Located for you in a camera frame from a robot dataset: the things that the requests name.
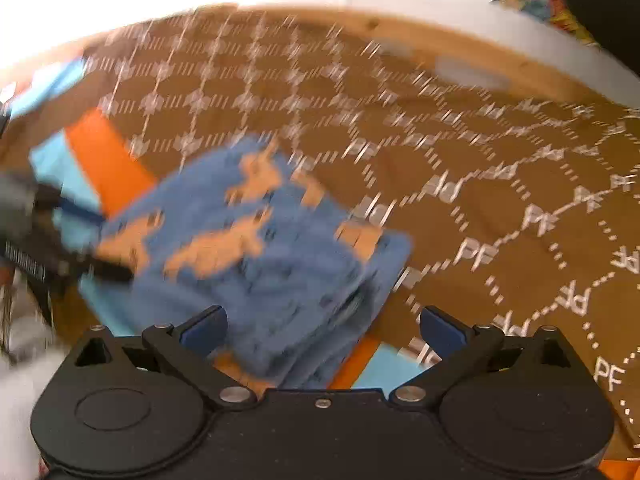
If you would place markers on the dark cloth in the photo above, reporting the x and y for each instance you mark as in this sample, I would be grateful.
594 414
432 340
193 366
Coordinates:
605 5

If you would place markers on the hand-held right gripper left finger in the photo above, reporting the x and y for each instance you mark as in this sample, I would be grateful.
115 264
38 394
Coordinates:
202 332

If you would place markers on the brown patterned blanket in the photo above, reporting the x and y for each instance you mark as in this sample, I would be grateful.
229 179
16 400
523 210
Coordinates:
500 185

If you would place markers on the white cloth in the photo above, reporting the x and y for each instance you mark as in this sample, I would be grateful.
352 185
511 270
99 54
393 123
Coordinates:
25 390

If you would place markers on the blue pants with orange print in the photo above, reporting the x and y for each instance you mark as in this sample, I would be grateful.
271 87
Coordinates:
280 270

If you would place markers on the wooden bed frame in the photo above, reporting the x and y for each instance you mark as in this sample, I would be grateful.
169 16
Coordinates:
525 57

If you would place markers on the colourful flower wall poster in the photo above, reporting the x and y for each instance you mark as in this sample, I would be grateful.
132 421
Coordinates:
540 5

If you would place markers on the orange and light blue sheet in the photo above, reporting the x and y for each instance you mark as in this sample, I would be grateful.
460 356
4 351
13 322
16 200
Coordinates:
105 160

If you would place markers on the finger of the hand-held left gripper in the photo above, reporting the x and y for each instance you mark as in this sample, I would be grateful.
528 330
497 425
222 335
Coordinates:
80 208
107 270

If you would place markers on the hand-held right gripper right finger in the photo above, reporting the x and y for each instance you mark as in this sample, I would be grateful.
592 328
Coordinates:
442 332

